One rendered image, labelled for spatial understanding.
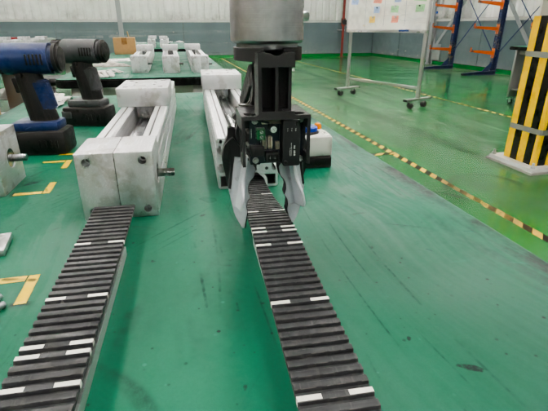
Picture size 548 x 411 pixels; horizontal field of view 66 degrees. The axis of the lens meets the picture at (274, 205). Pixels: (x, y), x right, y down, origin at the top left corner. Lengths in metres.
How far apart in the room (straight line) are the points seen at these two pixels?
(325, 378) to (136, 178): 0.40
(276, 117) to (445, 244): 0.27
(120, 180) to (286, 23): 0.31
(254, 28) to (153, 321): 0.29
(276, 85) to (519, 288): 0.32
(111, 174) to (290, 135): 0.27
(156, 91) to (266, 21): 0.59
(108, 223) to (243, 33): 0.27
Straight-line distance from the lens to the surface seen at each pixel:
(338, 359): 0.32
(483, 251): 0.57
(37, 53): 0.98
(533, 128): 3.78
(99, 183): 0.61
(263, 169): 0.70
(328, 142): 0.80
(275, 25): 0.43
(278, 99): 0.45
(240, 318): 0.40
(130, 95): 1.00
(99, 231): 0.52
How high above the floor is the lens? 1.03
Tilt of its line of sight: 23 degrees down
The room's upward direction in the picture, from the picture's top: straight up
